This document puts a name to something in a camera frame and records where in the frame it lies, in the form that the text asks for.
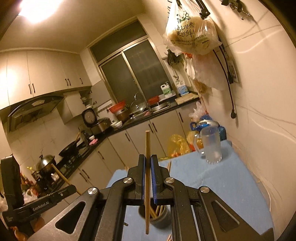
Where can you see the green label detergent jug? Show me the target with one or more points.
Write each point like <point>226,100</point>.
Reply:
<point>166,89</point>

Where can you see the frosted glass mug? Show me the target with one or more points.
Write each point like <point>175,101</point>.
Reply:
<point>207,144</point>

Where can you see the steel pot with lid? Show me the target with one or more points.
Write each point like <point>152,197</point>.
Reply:
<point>44,165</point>

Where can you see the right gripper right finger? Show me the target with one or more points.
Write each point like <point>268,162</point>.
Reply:
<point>161,190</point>

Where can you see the glass pot lid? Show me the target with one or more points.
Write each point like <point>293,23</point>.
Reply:
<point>133,110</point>

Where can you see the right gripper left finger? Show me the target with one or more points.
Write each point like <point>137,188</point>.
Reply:
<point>135,195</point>

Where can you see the blue towel table mat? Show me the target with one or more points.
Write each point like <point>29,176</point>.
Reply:
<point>229,179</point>

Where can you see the pink cloth on counter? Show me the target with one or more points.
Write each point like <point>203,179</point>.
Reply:
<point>93,142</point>

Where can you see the rice cooker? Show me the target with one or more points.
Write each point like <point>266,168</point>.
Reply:
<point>97,125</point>

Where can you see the wooden cutting board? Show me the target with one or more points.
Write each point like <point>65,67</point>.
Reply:
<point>186,98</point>

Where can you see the range hood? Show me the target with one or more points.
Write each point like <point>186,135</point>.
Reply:
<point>17,115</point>

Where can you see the yellow plastic bag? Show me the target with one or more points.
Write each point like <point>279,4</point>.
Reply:
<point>177,146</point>

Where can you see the hanging bag of flatbread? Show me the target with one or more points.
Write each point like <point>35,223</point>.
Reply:
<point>190,29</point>

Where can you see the wooden chopstick in cup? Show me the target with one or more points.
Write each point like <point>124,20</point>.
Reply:
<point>161,210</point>
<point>157,210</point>
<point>152,212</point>
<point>169,169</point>

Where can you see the white plastic bag on counter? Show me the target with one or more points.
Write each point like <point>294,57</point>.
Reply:
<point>29,196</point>

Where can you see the black wok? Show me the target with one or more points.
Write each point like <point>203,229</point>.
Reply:
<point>71,149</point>

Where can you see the person's left hand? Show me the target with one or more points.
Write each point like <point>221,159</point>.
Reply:
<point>33,227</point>

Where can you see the red basin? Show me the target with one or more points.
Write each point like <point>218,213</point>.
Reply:
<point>117,107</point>

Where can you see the black utensil holder cup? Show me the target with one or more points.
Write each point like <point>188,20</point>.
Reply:
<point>163,221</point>

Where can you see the blue label detergent bottle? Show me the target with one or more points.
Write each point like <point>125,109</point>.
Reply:
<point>182,88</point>

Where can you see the blue plastic bag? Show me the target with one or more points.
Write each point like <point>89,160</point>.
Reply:
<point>206,121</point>

